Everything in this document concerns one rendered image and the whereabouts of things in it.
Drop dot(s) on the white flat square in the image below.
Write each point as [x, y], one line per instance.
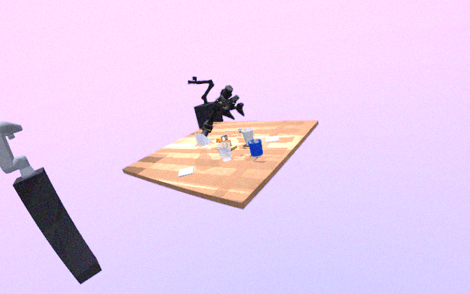
[271, 139]
[185, 171]

